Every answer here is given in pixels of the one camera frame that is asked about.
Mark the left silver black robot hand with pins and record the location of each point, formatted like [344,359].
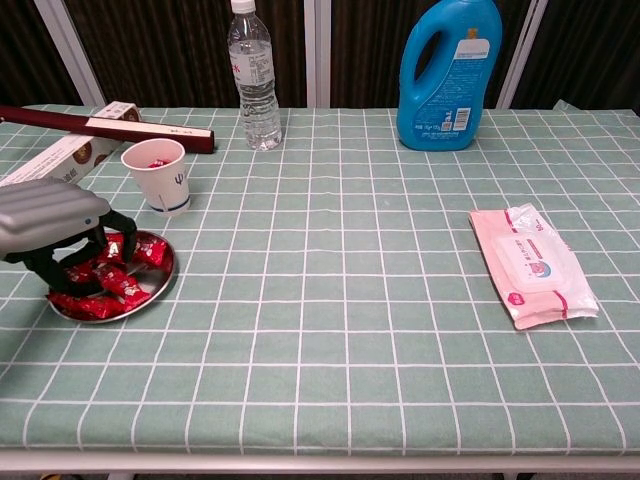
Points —
[45,215]

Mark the white paper cup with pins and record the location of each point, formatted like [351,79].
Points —
[165,192]

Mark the long white red box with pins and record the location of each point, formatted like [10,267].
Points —
[55,162]

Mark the long maroon box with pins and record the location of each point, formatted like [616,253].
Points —
[60,122]

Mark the round metal plate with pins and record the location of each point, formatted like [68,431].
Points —
[162,272]

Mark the dark brown partition panel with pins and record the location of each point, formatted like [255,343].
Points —
[365,50]
[590,50]
[20,50]
[175,50]

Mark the clear plastic water bottle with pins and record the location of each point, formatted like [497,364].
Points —
[257,100]

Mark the green checked tablecloth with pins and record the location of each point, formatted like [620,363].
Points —
[350,300]

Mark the blue detergent pump bottle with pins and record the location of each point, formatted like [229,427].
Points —
[415,125]

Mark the pink wet wipes pack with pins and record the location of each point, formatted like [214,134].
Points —
[530,265]

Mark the silver table frame edge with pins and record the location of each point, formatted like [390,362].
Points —
[320,462]

